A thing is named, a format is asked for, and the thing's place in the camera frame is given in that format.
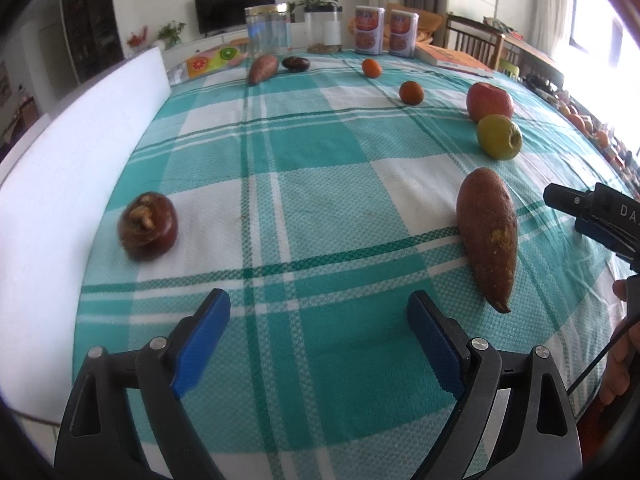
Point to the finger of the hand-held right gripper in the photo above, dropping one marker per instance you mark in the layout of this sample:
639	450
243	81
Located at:
567	201
597	232

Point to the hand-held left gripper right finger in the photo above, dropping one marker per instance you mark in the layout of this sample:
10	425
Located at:
435	345

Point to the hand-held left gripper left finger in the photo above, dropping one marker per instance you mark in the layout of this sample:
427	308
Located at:
200	350

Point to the person's right hand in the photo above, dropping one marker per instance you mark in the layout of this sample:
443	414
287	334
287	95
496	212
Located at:
622	360

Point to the pile of oranges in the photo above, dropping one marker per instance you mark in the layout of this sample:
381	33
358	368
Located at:
592	132

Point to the large sweet potato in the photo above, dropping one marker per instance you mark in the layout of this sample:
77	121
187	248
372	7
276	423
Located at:
487	235

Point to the green apple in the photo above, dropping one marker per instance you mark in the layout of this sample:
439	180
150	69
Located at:
499	137

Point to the red apple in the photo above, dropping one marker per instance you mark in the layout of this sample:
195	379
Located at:
490	100

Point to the round dark red water chestnut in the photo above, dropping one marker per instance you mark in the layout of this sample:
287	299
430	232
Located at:
150	232

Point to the orange cover book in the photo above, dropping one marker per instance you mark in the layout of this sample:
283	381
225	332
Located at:
452	58

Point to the wooden chair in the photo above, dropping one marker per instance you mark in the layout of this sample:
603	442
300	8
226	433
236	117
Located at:
475	40

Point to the orange tangerine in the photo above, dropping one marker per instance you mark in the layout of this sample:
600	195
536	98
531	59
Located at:
371	68
411	93

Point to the teal checked tablecloth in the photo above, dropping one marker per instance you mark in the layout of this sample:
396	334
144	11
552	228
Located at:
300	160

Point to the white foam board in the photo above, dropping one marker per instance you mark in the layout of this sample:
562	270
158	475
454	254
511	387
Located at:
60	185

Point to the orange label tin can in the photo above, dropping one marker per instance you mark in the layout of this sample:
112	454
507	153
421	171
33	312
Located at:
403	33
369	30

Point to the small sweet potato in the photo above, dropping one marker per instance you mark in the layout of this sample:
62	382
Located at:
262	69

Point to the fruit print pouch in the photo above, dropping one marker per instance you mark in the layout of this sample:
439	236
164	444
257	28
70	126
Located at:
215	61

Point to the clear jar with black lid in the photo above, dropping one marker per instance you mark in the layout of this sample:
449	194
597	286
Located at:
323	30

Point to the green plant in white pot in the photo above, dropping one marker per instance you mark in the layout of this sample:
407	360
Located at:
171	34

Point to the red flower plant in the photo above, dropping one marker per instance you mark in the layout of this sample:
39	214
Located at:
137	37

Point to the clear jar with gold lid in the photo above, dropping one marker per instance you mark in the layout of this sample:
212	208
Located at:
268	32

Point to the small potted plant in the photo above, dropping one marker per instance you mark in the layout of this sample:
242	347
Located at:
290	10

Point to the black television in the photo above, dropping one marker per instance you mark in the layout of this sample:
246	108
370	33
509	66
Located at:
235	7

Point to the dark display cabinet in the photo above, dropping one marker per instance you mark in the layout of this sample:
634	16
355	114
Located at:
92	20

